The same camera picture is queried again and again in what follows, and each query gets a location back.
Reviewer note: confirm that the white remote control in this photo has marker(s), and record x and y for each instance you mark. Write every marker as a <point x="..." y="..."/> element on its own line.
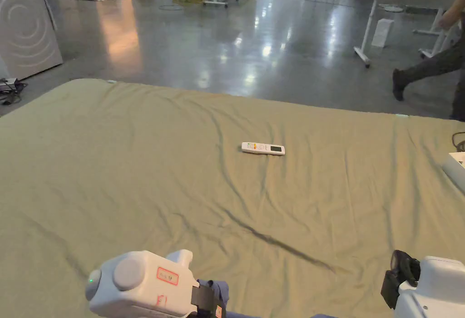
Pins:
<point x="263" y="148"/>

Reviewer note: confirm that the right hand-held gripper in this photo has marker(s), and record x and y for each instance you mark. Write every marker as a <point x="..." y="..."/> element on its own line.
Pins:
<point x="432" y="289"/>

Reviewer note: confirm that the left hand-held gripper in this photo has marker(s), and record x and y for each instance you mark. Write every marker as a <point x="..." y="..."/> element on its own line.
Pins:
<point x="145" y="285"/>

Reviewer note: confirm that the white box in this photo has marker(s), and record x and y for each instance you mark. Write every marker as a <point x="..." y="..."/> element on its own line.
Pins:
<point x="456" y="169"/>

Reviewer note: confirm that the bed with pale green sheet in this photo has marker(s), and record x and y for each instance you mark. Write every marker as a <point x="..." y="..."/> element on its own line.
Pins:
<point x="145" y="172"/>

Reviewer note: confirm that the white washing machine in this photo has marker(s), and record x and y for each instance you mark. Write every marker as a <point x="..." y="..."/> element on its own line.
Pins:
<point x="25" y="23"/>

